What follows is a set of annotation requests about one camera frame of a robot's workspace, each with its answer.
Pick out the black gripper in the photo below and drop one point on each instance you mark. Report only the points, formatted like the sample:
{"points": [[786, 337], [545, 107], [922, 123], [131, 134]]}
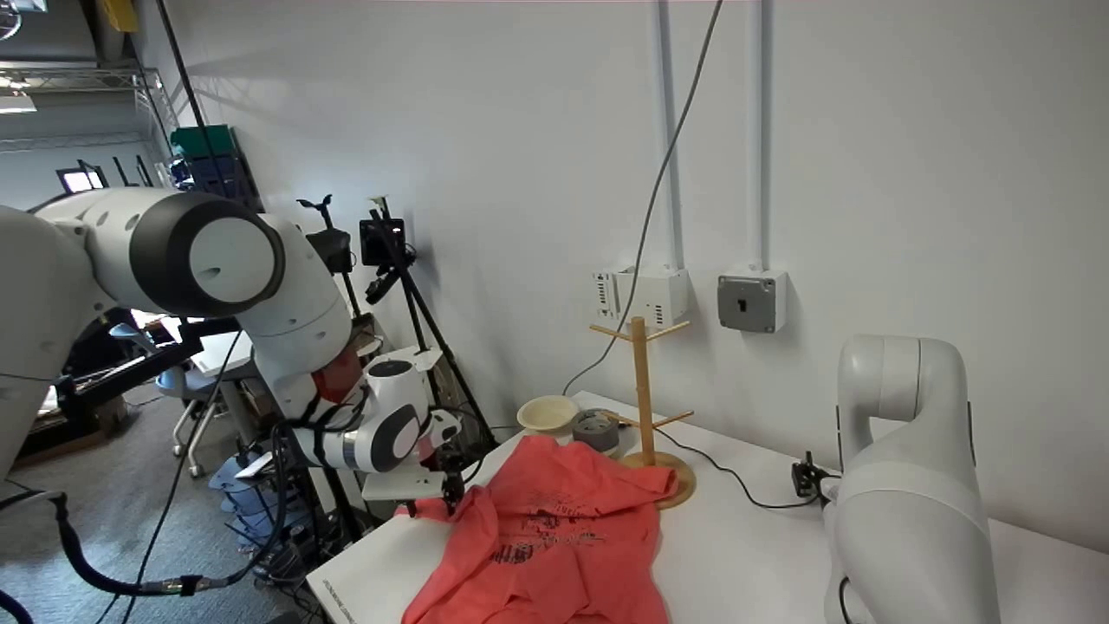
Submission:
{"points": [[449, 473]]}

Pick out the cream bowl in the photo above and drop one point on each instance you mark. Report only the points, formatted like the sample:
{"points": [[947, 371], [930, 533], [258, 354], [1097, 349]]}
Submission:
{"points": [[549, 413]]}

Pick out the blue plastic clutter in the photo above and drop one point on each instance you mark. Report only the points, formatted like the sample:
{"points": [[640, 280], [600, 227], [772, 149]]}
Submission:
{"points": [[254, 495]]}

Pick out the black stand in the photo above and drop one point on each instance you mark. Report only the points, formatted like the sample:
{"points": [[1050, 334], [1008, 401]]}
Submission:
{"points": [[335, 246]]}

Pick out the white wall conduit pipe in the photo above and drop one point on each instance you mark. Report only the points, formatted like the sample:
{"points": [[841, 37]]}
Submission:
{"points": [[759, 141], [669, 174]]}

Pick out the black metal frame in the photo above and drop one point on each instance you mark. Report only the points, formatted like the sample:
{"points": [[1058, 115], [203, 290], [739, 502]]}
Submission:
{"points": [[330, 508]]}

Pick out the grey junction box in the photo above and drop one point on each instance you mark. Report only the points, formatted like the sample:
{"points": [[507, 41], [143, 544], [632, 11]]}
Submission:
{"points": [[753, 304]]}

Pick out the black camera on tripod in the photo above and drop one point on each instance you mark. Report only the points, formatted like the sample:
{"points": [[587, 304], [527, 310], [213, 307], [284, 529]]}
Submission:
{"points": [[387, 238]]}

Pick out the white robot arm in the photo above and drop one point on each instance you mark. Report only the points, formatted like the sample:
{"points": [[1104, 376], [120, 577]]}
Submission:
{"points": [[114, 246]]}

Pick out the coral printed t-shirt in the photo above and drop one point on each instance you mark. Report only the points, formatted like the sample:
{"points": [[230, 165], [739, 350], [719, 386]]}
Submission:
{"points": [[556, 543]]}

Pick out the plain white wall box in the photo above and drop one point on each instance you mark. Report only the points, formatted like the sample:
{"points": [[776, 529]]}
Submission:
{"points": [[662, 298]]}

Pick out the white tube-shaped device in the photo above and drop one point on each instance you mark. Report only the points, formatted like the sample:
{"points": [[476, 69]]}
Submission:
{"points": [[911, 508]]}

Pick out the small black electronic box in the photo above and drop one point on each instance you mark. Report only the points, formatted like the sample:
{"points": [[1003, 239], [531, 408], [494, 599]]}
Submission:
{"points": [[811, 475]]}

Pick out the white wall box with print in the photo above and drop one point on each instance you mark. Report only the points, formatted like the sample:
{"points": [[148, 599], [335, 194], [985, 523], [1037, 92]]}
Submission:
{"points": [[613, 295]]}

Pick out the wooden mug tree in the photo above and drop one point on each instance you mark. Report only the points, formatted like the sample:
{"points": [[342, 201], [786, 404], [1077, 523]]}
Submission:
{"points": [[643, 394]]}

